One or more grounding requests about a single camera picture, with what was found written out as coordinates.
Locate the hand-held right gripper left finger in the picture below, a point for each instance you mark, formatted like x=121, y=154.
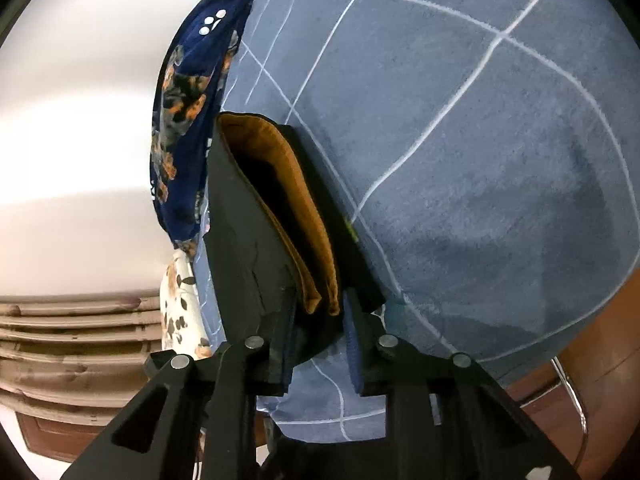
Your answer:
x=288, y=355

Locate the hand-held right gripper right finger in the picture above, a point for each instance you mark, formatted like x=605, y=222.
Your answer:
x=352, y=352

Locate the black pants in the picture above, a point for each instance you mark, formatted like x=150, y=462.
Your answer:
x=235, y=240

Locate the white floral quilt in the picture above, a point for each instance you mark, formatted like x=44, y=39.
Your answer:
x=180, y=305

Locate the light wooden slatted headboard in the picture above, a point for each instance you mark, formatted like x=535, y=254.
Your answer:
x=75, y=350

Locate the blue grid bedsheet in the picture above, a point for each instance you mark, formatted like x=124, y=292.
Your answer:
x=475, y=160

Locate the navy dog print blanket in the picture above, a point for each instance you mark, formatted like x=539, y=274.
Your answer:
x=190, y=85

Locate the brown wooden bed frame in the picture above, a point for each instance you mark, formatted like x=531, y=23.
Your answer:
x=610, y=350

